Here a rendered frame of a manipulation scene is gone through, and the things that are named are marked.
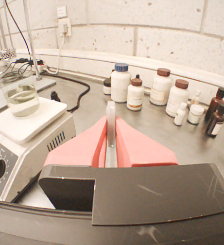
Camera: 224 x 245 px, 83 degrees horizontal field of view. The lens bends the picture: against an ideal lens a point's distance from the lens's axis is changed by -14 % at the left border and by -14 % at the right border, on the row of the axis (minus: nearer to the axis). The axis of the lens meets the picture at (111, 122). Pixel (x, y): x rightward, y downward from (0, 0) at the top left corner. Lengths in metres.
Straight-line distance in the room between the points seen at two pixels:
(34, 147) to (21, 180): 0.06
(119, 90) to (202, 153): 0.28
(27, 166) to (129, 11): 0.56
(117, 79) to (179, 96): 0.18
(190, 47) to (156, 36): 0.12
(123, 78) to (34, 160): 0.32
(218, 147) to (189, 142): 0.08
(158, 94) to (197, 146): 0.19
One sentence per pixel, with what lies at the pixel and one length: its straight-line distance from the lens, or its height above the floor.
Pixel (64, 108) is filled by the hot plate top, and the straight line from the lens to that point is 0.29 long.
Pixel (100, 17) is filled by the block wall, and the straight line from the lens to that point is 0.66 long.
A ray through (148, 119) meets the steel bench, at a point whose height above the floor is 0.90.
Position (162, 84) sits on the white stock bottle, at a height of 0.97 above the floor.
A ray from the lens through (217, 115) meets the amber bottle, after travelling 0.40.
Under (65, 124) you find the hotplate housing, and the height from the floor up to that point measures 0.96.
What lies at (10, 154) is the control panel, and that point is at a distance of 0.27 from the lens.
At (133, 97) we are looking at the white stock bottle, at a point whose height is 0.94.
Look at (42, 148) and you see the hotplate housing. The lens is 0.27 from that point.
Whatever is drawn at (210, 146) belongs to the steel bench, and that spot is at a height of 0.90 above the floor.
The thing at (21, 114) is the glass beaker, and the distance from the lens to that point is 0.28.
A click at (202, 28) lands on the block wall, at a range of 0.54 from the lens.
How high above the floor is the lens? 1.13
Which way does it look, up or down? 37 degrees down
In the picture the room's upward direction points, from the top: straight up
